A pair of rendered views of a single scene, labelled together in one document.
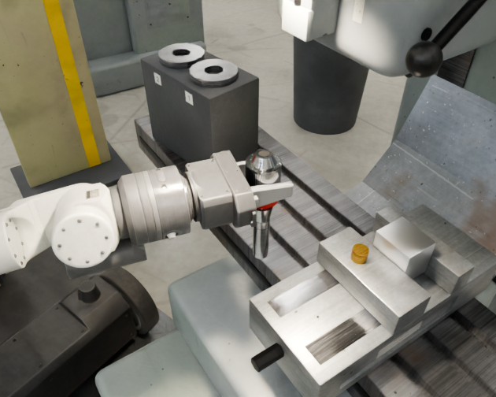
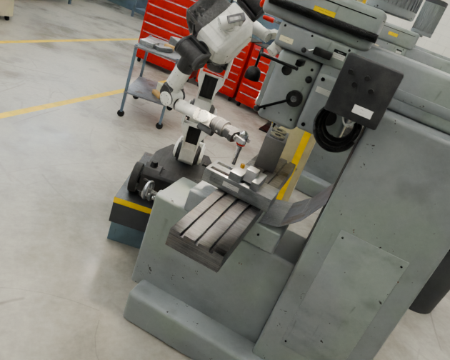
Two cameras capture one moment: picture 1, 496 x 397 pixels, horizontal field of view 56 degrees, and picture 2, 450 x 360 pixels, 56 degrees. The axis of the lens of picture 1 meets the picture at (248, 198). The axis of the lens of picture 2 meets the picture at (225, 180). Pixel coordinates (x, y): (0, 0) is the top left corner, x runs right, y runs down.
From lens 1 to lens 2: 1.78 m
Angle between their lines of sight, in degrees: 42
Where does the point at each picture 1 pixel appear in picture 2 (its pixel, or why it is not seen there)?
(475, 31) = (278, 118)
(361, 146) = (407, 320)
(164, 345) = not seen: hidden behind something
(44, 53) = (291, 146)
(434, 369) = (228, 198)
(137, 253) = (209, 131)
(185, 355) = not seen: hidden behind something
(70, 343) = not seen: hidden behind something
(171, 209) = (219, 124)
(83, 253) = (201, 118)
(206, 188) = (229, 128)
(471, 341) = (243, 206)
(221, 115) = (266, 144)
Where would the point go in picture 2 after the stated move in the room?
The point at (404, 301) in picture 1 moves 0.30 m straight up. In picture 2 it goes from (235, 172) to (258, 113)
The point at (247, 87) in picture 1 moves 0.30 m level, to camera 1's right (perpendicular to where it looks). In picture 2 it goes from (279, 143) to (316, 171)
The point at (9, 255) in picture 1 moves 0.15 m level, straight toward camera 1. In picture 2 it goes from (193, 112) to (181, 118)
